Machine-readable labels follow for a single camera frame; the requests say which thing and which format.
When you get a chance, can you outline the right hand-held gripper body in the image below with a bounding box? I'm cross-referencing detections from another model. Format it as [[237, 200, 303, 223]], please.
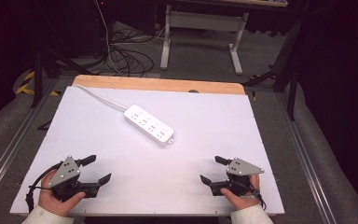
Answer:
[[209, 157, 266, 197]]

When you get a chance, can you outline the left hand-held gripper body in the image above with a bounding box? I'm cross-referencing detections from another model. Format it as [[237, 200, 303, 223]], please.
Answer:
[[48, 155, 101, 203]]

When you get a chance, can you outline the person's left hand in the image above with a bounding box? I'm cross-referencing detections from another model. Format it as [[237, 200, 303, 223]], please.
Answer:
[[37, 169, 87, 217]]

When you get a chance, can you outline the person's right hand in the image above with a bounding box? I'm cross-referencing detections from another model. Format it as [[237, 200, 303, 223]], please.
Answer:
[[219, 174, 261, 212]]

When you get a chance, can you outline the white board sheet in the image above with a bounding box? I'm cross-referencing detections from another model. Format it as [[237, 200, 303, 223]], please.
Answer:
[[9, 85, 285, 217]]

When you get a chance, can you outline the white power strip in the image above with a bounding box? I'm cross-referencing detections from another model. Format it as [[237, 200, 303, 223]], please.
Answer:
[[123, 104, 175, 147]]

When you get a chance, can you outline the yellow black floor tape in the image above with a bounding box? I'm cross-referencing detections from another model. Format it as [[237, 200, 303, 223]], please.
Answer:
[[14, 70, 62, 97]]

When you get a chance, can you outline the wooden table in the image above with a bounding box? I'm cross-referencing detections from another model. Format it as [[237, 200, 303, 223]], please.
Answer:
[[72, 74, 246, 96]]

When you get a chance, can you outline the black metal stand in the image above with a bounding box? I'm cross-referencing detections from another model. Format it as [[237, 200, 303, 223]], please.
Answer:
[[31, 46, 99, 109], [241, 17, 304, 121]]

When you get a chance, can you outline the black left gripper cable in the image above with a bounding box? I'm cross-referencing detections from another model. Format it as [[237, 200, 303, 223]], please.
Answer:
[[25, 162, 63, 214]]

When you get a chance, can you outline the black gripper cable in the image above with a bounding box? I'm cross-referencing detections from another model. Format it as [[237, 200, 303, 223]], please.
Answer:
[[244, 181, 268, 211], [25, 162, 63, 214]]

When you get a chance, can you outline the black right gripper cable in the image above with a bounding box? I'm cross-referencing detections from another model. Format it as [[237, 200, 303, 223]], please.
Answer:
[[244, 181, 268, 211]]

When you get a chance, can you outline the aluminium floor rail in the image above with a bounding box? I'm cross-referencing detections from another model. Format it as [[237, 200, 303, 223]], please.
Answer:
[[0, 77, 61, 201], [275, 92, 340, 224]]

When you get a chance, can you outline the white power strip cable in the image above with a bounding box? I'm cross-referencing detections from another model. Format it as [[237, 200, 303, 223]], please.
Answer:
[[74, 84, 129, 112]]

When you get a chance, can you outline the black floor cables bundle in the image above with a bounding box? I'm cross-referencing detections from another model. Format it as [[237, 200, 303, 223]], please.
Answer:
[[103, 27, 156, 78]]

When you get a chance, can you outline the thin white hanging cable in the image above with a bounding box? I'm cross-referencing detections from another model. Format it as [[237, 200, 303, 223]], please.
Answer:
[[94, 0, 119, 75]]

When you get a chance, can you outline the white metal desk frame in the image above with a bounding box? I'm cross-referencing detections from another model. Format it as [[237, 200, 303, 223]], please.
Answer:
[[159, 4, 250, 77]]

